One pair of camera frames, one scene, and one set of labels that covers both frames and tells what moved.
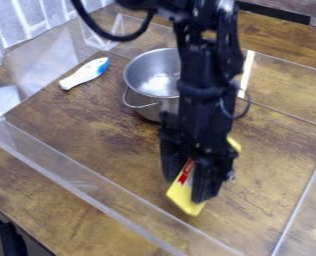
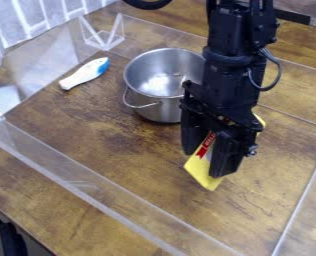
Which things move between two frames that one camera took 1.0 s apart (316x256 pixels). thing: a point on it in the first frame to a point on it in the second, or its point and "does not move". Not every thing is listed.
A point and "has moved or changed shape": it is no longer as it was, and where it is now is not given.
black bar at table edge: [275, 12] does not move
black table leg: [13, 241] does not move
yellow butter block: [180, 193] has moved or changed shape
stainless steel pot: [152, 82] does not move
